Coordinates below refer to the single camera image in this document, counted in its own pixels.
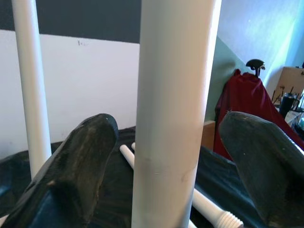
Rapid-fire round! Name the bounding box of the dark red cloth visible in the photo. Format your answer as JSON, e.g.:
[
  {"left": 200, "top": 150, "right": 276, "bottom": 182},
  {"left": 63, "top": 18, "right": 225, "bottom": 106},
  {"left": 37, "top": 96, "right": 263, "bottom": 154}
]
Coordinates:
[{"left": 213, "top": 68, "right": 293, "bottom": 162}]

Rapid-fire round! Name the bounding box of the brown cardboard box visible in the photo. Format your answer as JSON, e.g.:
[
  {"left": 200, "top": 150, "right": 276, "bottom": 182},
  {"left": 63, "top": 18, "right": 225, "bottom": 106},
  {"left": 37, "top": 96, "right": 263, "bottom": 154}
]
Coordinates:
[{"left": 201, "top": 120, "right": 216, "bottom": 152}]

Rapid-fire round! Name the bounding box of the black tumbler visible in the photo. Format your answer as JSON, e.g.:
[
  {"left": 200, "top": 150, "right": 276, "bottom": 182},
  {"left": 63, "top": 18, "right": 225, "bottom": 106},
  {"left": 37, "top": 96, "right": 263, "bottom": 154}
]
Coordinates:
[{"left": 279, "top": 93, "right": 300, "bottom": 117}]

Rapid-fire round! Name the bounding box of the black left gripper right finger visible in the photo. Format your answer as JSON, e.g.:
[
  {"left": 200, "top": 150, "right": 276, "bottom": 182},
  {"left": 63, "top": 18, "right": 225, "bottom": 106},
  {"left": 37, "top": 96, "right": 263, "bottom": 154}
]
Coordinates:
[{"left": 218, "top": 111, "right": 304, "bottom": 228}]

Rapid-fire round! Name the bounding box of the black coat stand knob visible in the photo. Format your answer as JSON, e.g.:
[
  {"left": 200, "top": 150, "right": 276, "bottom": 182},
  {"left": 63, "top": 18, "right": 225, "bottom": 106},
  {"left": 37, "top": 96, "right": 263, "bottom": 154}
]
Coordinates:
[{"left": 246, "top": 58, "right": 266, "bottom": 77}]

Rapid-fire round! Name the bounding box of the tan cardboard box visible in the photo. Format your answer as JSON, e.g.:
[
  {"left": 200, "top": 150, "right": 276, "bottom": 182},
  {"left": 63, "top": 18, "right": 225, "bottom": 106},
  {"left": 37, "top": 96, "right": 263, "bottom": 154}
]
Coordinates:
[{"left": 273, "top": 66, "right": 304, "bottom": 105}]

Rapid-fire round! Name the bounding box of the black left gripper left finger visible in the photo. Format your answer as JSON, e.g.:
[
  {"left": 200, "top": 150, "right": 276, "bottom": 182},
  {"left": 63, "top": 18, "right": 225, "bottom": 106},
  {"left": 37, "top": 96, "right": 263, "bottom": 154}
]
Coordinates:
[{"left": 0, "top": 113, "right": 119, "bottom": 228}]

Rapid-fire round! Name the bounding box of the black plastic table cloth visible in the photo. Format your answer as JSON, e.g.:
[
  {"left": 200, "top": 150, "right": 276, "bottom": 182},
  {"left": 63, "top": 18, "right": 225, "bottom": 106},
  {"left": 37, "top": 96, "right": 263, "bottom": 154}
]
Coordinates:
[{"left": 0, "top": 125, "right": 304, "bottom": 228}]

